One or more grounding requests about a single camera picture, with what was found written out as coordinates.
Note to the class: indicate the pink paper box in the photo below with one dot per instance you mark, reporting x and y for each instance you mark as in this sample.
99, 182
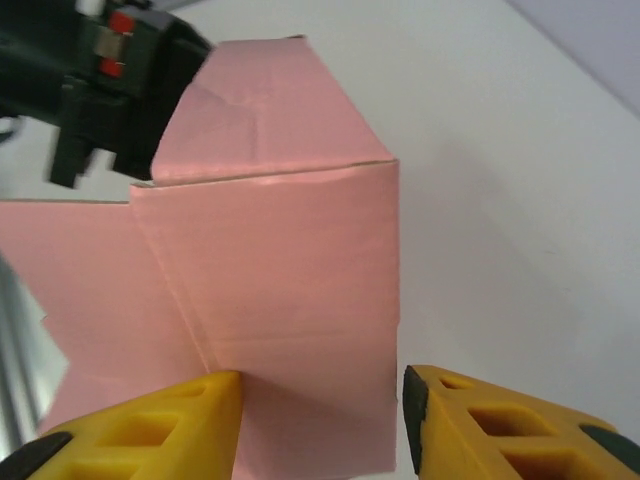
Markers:
300, 275

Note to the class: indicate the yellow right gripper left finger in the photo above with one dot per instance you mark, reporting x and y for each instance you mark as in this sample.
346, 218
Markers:
150, 435

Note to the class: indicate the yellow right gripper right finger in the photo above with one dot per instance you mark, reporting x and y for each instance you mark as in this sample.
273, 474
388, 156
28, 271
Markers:
500, 435

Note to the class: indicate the aluminium mounting rail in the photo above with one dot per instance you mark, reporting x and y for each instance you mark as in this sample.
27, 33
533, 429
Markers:
20, 360

